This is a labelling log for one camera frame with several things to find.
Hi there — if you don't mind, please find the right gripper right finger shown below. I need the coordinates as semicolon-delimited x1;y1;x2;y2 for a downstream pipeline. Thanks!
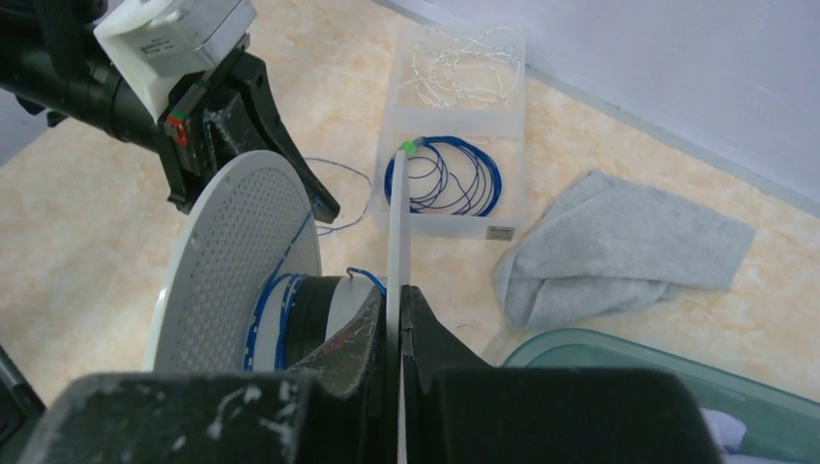
400;285;719;463

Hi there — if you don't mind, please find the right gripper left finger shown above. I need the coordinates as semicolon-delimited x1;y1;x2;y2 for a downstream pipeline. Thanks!
20;290;388;463

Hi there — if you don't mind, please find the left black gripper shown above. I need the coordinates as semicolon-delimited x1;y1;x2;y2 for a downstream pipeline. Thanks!
157;32;342;225

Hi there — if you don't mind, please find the thin blue cable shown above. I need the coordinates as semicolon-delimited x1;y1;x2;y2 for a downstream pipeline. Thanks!
242;157;389;374

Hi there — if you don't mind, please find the white perforated cable spool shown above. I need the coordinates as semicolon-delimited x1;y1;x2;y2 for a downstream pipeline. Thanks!
143;151;400;463

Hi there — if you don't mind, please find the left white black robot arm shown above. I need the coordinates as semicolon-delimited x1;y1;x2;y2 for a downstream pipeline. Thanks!
1;1;340;223

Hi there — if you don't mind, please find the clear plastic container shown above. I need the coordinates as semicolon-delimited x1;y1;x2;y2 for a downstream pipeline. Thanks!
367;25;528;242

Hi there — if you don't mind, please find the grey towel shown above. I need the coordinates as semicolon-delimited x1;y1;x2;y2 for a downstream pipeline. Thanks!
493;170;755;331

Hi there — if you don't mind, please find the lavender cloth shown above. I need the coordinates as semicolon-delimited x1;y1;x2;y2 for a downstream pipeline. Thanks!
700;408;747;454

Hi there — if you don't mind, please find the teal plastic basin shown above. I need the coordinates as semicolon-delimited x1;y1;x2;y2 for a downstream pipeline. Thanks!
504;329;819;463

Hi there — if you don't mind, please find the coiled blue cable in container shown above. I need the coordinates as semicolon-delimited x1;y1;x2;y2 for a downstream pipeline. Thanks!
383;135;504;219

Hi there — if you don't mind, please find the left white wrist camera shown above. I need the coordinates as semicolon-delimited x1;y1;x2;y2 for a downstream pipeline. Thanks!
93;0;256;121

